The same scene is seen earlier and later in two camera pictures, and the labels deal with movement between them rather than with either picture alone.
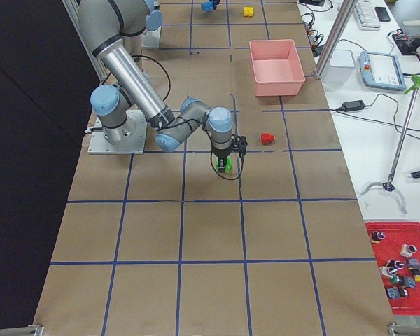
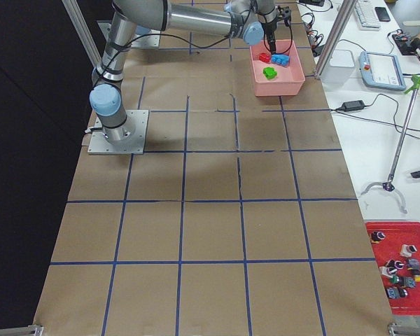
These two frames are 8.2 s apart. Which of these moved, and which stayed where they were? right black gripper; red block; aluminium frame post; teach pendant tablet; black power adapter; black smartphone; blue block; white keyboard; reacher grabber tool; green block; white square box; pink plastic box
Moved: green block; red block; right black gripper; blue block
Stayed: black smartphone; black power adapter; pink plastic box; white square box; white keyboard; reacher grabber tool; teach pendant tablet; aluminium frame post
